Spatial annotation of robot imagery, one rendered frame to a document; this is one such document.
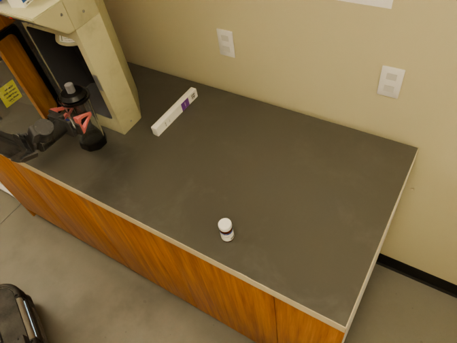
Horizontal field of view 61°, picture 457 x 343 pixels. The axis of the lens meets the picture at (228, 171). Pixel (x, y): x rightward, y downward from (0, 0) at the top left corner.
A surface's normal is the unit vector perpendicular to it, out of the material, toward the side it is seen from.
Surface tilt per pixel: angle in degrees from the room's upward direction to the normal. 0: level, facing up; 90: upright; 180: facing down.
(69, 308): 0
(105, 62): 90
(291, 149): 0
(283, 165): 0
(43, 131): 35
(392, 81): 90
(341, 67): 90
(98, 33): 90
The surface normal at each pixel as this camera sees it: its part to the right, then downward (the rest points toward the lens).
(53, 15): 0.85, 0.33
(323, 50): -0.51, 0.70
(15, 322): -0.12, -0.62
